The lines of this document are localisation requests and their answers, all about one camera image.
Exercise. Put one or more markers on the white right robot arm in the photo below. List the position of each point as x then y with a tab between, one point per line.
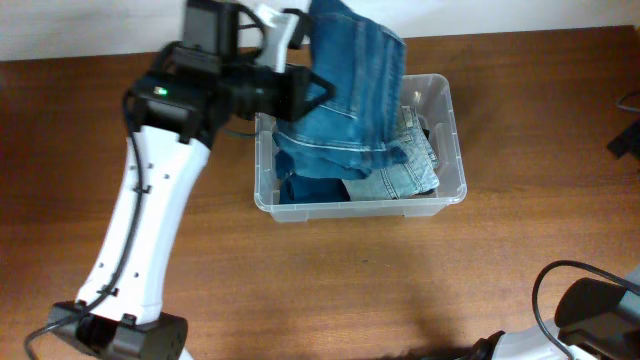
597	318

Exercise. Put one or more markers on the light blue jeans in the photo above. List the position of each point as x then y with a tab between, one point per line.
400	181

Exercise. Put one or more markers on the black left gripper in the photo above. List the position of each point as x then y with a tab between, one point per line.
301	98

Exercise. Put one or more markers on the dark blue jeans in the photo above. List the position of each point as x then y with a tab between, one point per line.
353	134

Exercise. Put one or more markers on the small black garment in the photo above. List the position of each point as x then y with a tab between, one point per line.
426	132

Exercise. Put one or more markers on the blue garment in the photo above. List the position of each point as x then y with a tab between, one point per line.
296	189

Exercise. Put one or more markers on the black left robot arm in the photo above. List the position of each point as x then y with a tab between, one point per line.
229	62

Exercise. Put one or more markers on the clear plastic storage bin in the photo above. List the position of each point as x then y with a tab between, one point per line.
431	95

